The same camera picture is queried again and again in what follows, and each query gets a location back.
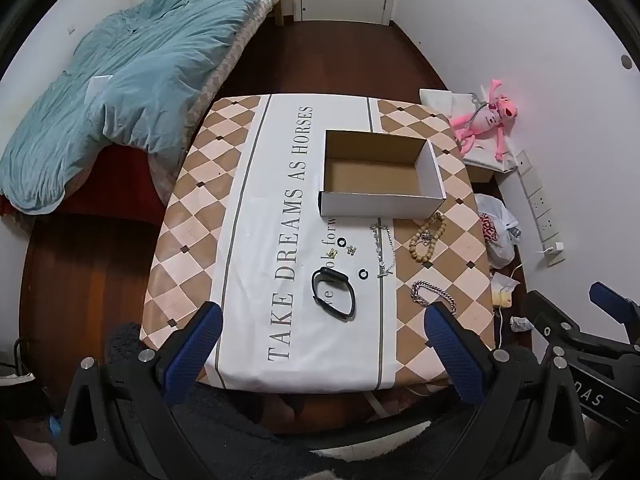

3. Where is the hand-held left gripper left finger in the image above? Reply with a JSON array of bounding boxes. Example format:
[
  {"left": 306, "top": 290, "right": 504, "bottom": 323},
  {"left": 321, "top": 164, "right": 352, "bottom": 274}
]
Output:
[{"left": 56, "top": 301, "right": 224, "bottom": 468}]

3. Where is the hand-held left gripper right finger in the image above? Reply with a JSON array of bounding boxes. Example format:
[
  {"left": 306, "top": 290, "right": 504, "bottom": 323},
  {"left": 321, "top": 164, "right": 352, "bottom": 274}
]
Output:
[{"left": 423, "top": 301, "right": 590, "bottom": 476}]

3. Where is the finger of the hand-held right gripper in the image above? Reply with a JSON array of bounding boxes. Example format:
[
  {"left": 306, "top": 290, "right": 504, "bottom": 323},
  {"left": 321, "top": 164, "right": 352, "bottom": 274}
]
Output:
[
  {"left": 522, "top": 290, "right": 640, "bottom": 361},
  {"left": 589, "top": 281, "right": 640, "bottom": 328}
]

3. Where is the silver chain bracelet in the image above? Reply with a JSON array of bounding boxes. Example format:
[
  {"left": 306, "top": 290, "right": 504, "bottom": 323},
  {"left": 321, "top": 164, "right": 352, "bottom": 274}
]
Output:
[{"left": 411, "top": 280, "right": 458, "bottom": 317}]

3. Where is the wooden bead bracelet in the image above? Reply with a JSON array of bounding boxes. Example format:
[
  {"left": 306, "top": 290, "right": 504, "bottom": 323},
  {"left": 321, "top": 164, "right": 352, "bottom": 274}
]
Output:
[{"left": 408, "top": 211, "right": 447, "bottom": 262}]

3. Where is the silver necklace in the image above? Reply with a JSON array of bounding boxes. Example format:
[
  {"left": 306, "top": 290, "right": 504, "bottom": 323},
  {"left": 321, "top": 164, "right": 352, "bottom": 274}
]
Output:
[{"left": 369, "top": 219, "right": 398, "bottom": 281}]

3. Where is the black smart watch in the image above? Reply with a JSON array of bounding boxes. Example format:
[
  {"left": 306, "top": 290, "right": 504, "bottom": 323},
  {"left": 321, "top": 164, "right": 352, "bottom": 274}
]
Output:
[{"left": 311, "top": 267, "right": 357, "bottom": 321}]

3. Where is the white cardboard box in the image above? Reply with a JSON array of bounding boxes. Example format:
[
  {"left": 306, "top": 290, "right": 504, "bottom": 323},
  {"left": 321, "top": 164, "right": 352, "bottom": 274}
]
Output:
[{"left": 318, "top": 129, "right": 447, "bottom": 221}]

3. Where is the cream small pouch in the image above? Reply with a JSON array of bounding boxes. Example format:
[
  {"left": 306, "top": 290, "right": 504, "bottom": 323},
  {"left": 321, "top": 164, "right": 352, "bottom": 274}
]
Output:
[{"left": 492, "top": 280, "right": 516, "bottom": 308}]

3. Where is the white plastic bag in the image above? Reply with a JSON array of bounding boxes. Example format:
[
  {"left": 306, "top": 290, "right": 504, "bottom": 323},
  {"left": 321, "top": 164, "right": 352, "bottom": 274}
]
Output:
[{"left": 474, "top": 193, "right": 521, "bottom": 269}]

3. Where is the dark fuzzy clothing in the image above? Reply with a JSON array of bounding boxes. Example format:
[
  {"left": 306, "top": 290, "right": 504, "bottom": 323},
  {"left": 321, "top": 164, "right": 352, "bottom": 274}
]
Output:
[{"left": 107, "top": 322, "right": 591, "bottom": 480}]

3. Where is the white power strip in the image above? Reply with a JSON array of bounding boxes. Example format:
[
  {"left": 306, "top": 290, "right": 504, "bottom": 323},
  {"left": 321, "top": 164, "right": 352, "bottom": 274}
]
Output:
[{"left": 515, "top": 150, "right": 558, "bottom": 243}]

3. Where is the pink plush toy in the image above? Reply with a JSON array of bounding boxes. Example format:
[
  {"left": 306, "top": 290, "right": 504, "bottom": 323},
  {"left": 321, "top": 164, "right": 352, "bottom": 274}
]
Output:
[{"left": 450, "top": 78, "right": 521, "bottom": 161}]

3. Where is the checkered printed tablecloth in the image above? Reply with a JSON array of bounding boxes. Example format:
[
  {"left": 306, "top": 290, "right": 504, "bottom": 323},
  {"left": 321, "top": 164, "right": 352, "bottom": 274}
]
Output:
[{"left": 140, "top": 92, "right": 501, "bottom": 392}]

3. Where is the white paper sheet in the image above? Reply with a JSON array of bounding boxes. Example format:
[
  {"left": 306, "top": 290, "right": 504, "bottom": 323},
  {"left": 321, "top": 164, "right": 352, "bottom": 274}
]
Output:
[{"left": 85, "top": 74, "right": 113, "bottom": 106}]

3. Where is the bed with patterned sheet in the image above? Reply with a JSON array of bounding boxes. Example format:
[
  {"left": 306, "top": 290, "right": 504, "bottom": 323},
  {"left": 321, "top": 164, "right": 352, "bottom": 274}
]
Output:
[{"left": 0, "top": 0, "right": 288, "bottom": 223}]

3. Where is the white cable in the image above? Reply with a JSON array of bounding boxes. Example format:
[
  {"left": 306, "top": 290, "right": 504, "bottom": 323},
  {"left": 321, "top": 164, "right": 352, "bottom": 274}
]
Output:
[{"left": 492, "top": 260, "right": 523, "bottom": 351}]

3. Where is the black cable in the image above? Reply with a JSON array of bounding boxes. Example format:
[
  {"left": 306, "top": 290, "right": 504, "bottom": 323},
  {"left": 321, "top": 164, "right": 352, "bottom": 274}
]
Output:
[{"left": 14, "top": 337, "right": 33, "bottom": 376}]

